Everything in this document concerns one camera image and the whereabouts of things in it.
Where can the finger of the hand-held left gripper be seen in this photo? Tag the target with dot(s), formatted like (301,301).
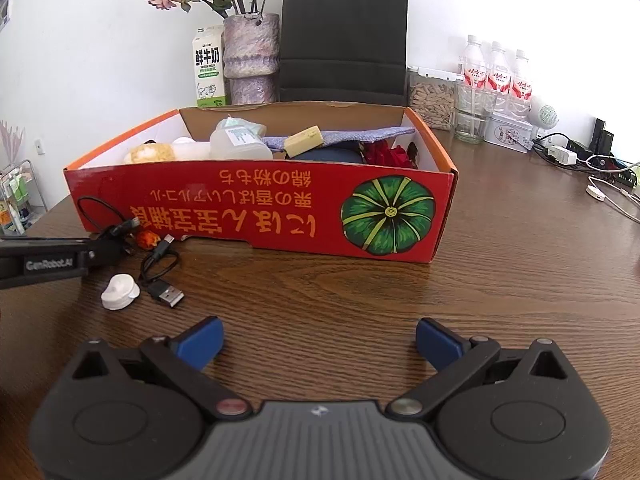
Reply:
(105,251)

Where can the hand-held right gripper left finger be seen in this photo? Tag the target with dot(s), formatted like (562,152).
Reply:
(200,342)

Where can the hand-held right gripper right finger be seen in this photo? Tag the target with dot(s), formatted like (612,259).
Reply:
(437,342)

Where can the yellow white plush toy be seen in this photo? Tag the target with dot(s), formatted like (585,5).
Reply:
(150,152)

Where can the red cardboard box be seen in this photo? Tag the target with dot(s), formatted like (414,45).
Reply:
(300,210)

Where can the white plastic jar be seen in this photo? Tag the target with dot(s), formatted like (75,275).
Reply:
(240,146)

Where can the pale green tissue pack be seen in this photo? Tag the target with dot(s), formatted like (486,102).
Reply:
(250,127)

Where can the red rose flower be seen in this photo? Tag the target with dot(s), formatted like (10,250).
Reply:
(385,155)

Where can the navy zipper pouch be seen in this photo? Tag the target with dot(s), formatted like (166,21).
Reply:
(330,155)

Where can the purple linen pouch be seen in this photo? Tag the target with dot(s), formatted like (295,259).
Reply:
(350,135)

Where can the pale yellow block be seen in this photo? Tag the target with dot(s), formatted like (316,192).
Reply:
(302,141)

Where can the clear seed container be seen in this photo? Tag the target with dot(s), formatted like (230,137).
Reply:
(432,102)

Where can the white bottle cap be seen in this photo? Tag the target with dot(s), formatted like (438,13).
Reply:
(120,292)

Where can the small orange dried bud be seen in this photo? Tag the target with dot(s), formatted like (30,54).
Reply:
(148,240)

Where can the metal storage cart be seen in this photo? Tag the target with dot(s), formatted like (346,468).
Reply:
(15,195)

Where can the white green milk carton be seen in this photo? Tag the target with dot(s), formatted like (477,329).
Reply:
(209,70)

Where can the clear glass cup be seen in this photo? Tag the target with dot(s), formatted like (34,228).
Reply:
(470,133)

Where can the white tin box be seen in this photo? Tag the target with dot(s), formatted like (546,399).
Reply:
(507,132)

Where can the white charger adapter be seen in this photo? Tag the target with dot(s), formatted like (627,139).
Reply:
(564,155)

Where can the black power strip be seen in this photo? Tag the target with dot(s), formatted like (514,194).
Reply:
(580,149)

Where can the purple ceramic vase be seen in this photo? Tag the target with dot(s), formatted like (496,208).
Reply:
(250,55)

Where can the white round speaker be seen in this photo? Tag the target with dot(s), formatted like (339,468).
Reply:
(545,116)

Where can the black upright device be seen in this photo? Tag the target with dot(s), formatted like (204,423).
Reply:
(600,132)

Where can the black paper bag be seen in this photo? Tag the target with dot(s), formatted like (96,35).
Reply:
(345,35)

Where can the white wall outlet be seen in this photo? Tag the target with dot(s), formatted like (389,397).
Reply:
(39,146)

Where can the white wall unit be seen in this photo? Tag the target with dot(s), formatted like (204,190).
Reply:
(4,10)

